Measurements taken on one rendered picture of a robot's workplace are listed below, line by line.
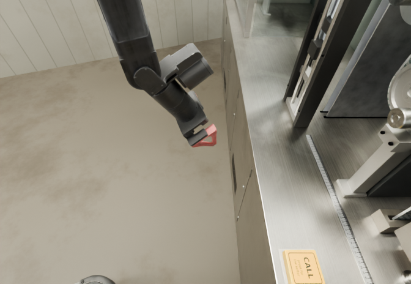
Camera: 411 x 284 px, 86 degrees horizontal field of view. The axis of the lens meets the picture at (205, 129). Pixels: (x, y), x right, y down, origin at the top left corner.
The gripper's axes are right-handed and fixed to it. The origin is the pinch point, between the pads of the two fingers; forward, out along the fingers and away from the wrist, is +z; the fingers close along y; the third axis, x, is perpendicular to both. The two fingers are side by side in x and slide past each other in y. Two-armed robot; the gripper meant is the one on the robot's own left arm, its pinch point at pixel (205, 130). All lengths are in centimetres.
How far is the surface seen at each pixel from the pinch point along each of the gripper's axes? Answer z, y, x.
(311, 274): 15.4, -35.9, -2.4
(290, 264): 14.0, -32.6, 0.2
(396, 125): 3.9, -22.6, -31.6
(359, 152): 36, -15, -34
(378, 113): 43, -5, -51
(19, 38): 1, 251, 131
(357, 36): 56, 39, -82
